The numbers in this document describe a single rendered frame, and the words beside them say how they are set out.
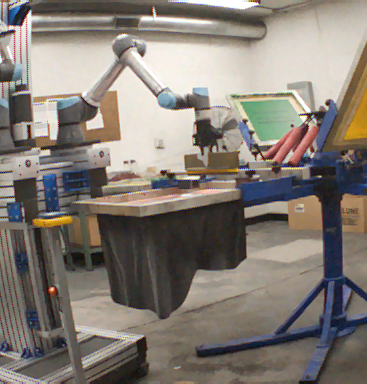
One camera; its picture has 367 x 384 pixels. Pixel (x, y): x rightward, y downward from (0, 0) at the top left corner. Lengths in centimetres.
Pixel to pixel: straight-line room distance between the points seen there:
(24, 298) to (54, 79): 405
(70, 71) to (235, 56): 262
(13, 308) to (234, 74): 585
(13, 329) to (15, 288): 25
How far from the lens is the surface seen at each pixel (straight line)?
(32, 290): 269
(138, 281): 231
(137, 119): 687
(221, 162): 248
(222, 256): 234
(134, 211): 203
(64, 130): 272
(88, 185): 262
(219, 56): 782
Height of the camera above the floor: 118
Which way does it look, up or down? 5 degrees down
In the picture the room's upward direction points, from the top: 6 degrees counter-clockwise
